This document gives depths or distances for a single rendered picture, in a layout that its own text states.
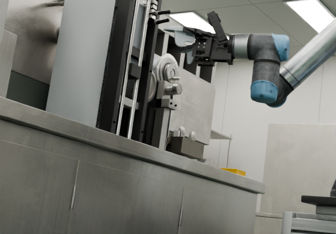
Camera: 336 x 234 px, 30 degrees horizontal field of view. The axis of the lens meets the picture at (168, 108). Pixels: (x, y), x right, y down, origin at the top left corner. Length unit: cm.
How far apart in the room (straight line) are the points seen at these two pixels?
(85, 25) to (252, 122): 525
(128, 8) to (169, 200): 60
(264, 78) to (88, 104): 62
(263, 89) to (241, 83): 574
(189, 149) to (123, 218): 74
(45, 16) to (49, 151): 93
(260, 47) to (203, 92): 144
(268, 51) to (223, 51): 13
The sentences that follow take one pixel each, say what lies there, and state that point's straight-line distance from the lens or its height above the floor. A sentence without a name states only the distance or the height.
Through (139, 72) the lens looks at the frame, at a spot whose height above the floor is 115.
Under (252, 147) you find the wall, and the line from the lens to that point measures 722.
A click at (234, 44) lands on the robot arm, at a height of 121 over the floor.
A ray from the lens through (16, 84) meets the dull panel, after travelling 223.
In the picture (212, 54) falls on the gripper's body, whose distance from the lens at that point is 181.
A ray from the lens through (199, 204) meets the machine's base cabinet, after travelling 205.
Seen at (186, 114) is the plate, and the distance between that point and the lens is 305.
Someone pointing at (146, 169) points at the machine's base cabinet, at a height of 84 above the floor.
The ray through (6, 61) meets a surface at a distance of 185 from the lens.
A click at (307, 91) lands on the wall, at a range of 710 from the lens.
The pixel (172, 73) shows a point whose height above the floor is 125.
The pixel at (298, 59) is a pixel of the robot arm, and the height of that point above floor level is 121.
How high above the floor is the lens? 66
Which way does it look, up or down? 11 degrees up
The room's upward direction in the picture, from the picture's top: 8 degrees clockwise
